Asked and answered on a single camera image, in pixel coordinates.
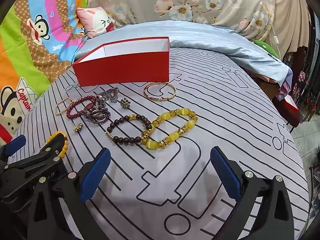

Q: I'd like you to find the garnet multi-strand bead bracelet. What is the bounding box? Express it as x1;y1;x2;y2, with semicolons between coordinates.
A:
80;105;112;125

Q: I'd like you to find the dark red bead bracelet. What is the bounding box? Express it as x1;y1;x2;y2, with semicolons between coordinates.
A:
66;95;97;119

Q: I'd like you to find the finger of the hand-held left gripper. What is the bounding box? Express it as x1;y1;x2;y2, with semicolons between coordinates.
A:
0;134;27;170
4;133;67;170

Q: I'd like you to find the yellow stone bead bracelet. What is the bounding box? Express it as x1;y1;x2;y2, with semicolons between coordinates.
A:
141;109;198;150

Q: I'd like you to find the grey line-patterned bed sheet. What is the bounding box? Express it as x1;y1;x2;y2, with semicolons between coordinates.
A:
15;46;310;240

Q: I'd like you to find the red box lid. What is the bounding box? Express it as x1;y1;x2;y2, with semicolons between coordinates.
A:
271;94;300;128

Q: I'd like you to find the red cardboard box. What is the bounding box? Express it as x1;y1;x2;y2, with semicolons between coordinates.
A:
72;36;171;87

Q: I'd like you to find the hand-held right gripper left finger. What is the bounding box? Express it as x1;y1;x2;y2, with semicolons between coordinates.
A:
26;148;112;240

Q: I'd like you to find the silver wrist watch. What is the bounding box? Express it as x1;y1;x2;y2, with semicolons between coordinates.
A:
96;87;120;105

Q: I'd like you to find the dark brown bead bracelet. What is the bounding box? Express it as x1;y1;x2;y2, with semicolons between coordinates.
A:
105;114;153;145

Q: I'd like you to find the light blue blanket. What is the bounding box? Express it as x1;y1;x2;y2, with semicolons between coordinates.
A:
75;20;293;85

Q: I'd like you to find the green plastic object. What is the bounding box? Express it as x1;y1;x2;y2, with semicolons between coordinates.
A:
252;39;279;58

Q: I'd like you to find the pink cartoon pillow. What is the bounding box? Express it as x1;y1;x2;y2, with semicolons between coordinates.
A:
76;7;118;39

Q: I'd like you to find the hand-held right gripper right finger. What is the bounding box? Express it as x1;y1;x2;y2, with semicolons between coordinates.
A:
210;147;295;240

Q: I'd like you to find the beige curtain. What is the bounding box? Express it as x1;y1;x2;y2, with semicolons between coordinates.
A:
271;0;313;60

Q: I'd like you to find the thin gold chain bracelet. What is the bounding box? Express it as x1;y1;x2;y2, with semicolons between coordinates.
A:
55;97;75;117

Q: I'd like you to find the colourful cartoon monkey blanket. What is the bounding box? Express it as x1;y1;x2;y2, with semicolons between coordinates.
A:
0;0;97;150

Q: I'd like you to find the orange bead bracelet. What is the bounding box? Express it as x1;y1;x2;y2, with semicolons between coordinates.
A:
46;131;68;158

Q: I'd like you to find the rose gold bangle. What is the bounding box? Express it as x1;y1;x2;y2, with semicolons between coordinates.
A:
143;82;177;102

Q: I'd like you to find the white cable with switch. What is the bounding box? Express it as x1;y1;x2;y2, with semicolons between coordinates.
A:
257;0;282;55

